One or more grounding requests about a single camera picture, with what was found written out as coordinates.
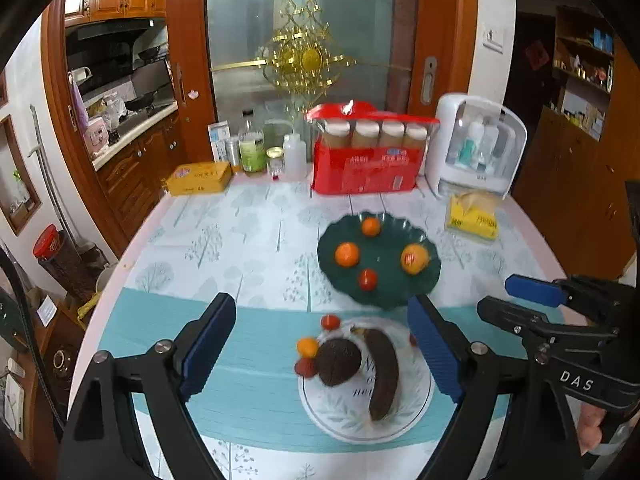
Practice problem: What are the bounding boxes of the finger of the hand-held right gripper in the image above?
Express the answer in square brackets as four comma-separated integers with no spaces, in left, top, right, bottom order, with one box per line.
[505,274,626,332]
[476,296,621,361]

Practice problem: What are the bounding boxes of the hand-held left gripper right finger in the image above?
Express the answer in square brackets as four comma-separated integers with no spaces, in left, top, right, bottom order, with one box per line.
[406,294,585,480]

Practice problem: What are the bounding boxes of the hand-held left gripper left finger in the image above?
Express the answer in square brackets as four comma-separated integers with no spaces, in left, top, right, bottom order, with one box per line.
[59,292,237,480]

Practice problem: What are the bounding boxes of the brown overripe banana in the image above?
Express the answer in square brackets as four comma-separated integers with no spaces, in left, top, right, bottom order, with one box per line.
[352,327,401,422]

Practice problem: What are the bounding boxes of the dark brown avocado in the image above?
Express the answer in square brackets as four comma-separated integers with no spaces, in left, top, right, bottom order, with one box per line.
[316,338,363,387]

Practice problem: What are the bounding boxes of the dark green scalloped plate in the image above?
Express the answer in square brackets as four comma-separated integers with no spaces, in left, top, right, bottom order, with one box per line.
[317,212,443,308]

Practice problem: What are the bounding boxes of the person's right hand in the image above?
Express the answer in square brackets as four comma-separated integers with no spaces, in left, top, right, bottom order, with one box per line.
[579,404,617,455]

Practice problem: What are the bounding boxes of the large orange with red sticker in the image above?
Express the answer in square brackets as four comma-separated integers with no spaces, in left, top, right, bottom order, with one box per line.
[401,243,432,275]

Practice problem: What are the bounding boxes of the yellow tissue pack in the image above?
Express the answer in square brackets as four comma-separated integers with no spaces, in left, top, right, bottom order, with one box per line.
[445,191,501,241]

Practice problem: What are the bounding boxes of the wooden side cabinet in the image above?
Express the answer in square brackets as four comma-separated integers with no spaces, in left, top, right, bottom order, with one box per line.
[512,105,640,281]

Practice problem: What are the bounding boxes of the tangerine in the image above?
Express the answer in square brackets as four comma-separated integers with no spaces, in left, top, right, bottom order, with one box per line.
[334,242,361,267]

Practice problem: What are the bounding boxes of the yellow tin box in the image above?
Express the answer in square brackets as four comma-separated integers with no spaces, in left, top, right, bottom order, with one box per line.
[166,161,233,197]

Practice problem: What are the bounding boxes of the red lid jar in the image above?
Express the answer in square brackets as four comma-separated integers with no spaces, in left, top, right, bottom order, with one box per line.
[32,225,98,301]

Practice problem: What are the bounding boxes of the red plastic pack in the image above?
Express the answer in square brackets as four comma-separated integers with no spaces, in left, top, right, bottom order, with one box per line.
[305,102,441,195]

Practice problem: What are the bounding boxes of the white cosmetics organizer box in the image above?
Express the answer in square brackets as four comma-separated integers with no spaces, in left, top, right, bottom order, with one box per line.
[425,92,528,200]

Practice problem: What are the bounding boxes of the wooden lower kitchen cabinets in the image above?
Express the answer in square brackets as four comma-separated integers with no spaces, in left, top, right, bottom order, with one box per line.
[92,110,186,241]

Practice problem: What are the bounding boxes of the small gold lid jar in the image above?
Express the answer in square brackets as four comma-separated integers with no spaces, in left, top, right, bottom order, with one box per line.
[266,146,286,178]

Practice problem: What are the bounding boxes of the green label glass bottle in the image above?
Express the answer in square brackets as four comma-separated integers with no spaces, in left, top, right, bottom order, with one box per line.
[238,109,266,177]

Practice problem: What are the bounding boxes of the white lid jar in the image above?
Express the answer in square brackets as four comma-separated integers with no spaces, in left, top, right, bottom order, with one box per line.
[353,121,382,150]
[404,123,427,151]
[322,120,351,149]
[381,121,406,150]

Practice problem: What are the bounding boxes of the white and blue carton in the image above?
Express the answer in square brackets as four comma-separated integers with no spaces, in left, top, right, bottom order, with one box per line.
[208,121,232,163]

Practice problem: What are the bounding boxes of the white squeeze bottle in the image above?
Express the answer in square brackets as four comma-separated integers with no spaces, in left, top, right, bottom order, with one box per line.
[282,132,307,181]

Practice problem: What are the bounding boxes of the pink kitchen appliance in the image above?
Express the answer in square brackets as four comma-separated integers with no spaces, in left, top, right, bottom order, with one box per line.
[82,117,111,158]

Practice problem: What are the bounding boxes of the red paper decoration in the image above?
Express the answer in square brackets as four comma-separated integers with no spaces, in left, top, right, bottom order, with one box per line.
[525,40,551,68]

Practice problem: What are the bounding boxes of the grey mop pole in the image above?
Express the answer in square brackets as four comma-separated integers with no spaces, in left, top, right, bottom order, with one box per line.
[29,105,81,261]

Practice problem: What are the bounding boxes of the black wok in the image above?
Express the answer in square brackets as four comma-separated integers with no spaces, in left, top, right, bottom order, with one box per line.
[125,87,173,111]

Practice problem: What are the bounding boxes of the purple hanging bag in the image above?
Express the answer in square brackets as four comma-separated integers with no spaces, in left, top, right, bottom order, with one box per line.
[70,77,88,131]

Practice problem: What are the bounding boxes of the gold door ornament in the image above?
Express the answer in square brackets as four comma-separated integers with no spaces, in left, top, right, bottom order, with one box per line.
[255,0,357,106]

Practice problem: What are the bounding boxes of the black range hood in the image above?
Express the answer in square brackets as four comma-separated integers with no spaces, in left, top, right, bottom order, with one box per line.
[65,17,168,68]

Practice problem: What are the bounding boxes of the wooden wall shelf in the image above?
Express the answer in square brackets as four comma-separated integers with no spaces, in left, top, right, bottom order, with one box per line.
[550,5,618,141]

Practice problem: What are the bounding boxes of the silver door handle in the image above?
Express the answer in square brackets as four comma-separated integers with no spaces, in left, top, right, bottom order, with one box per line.
[420,56,438,106]

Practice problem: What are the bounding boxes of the wooden wall niche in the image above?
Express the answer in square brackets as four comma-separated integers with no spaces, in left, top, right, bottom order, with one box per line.
[0,115,43,236]

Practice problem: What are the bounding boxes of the wooden frame glass door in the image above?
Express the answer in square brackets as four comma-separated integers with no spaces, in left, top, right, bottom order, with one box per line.
[165,0,478,181]

